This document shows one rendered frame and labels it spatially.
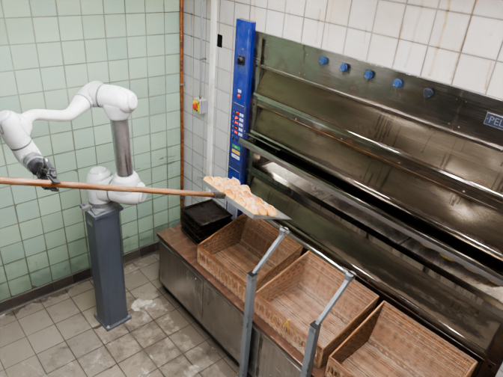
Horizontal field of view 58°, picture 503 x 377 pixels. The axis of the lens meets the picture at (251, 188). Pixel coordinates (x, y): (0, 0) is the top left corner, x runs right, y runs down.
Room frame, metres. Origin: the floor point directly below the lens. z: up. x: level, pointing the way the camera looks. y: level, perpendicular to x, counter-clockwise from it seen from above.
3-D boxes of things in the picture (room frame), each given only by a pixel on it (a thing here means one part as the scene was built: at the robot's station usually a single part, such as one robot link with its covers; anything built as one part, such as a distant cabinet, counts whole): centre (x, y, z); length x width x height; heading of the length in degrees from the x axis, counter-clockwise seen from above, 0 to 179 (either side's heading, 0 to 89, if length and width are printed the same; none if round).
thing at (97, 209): (2.48, 0.99, 1.03); 0.22 x 0.18 x 0.06; 137
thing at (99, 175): (2.49, 0.96, 1.17); 0.18 x 0.16 x 0.22; 76
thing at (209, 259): (2.48, -0.02, 0.72); 0.56 x 0.49 x 0.28; 44
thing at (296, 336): (2.05, -0.43, 0.72); 0.56 x 0.49 x 0.28; 43
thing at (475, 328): (2.25, -0.61, 1.02); 1.79 x 0.11 x 0.19; 43
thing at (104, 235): (2.49, 0.97, 0.50); 0.21 x 0.21 x 1.00; 47
